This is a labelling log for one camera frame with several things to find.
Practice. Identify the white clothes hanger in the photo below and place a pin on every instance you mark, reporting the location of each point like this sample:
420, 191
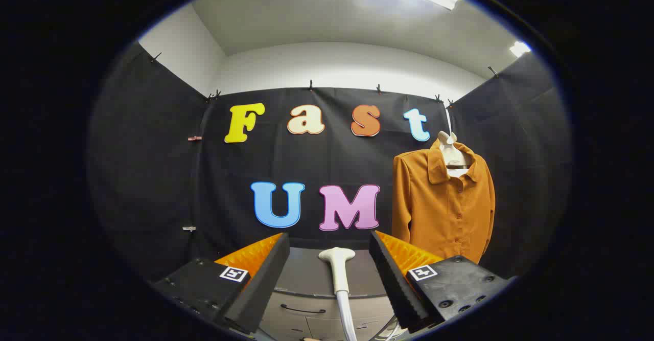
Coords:
449, 153

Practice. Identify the small ceiling light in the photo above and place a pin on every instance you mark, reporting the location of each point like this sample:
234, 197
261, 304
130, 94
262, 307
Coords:
519, 48

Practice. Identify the white garment steamer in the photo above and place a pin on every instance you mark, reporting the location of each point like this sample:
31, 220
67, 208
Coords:
337, 264

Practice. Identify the orange button shirt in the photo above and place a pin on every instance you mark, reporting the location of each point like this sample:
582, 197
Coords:
434, 213

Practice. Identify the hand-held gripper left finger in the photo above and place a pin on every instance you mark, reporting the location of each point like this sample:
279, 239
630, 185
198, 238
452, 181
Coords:
265, 279

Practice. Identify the black backdrop cloth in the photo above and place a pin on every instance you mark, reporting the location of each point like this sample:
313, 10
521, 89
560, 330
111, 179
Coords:
327, 162

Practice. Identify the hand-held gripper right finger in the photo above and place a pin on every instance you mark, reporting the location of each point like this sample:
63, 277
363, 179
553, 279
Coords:
393, 279

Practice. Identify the grey cabinet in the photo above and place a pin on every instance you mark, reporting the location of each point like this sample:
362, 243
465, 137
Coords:
306, 279

